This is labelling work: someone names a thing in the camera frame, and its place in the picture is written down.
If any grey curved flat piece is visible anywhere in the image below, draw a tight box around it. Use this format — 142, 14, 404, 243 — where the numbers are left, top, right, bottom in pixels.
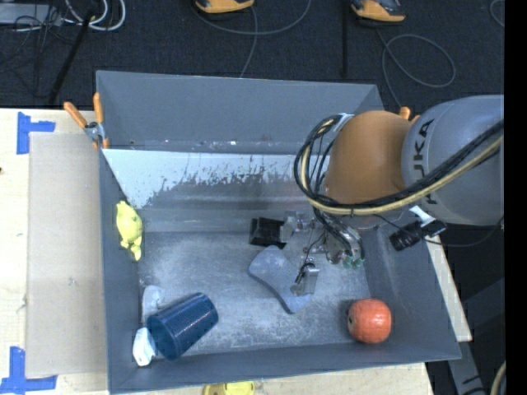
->
246, 244, 314, 315

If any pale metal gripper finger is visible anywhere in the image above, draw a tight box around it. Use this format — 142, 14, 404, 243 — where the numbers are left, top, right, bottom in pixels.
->
290, 261, 321, 296
281, 210, 316, 242

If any orange toy pumpkin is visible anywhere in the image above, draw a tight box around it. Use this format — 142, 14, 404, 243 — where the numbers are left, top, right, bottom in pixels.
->
347, 298, 394, 345

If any dark blue ribbed cup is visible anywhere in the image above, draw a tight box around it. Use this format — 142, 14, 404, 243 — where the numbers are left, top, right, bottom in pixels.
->
146, 292, 220, 361

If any black cylinder on white bracket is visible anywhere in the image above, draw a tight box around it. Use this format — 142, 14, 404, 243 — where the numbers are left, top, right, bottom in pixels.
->
389, 206, 448, 252

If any yellow toy animal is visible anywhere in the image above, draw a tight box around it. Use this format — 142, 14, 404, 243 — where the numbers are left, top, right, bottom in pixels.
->
115, 200, 145, 262

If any grey metal bin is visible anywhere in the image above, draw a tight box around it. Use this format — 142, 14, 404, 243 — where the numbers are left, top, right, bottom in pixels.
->
95, 70, 463, 394

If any black box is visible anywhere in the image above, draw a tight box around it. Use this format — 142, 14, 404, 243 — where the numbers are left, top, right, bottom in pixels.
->
249, 216, 287, 249

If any pale cardboard board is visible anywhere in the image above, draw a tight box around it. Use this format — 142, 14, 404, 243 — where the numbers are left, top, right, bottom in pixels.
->
25, 132, 109, 380

